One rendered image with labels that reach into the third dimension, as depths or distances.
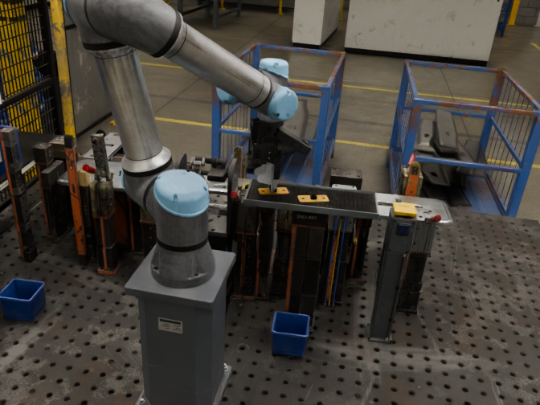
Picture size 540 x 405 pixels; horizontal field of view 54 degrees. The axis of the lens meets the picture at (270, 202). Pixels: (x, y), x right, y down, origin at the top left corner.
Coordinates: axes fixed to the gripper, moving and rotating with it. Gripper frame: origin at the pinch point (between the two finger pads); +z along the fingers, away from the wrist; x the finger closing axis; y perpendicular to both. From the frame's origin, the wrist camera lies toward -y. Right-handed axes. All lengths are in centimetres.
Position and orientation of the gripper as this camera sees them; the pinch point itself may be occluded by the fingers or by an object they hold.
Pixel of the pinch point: (273, 186)
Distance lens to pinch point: 149.7
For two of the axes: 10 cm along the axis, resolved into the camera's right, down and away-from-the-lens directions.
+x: 2.0, 4.6, -8.6
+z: -0.6, 8.9, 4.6
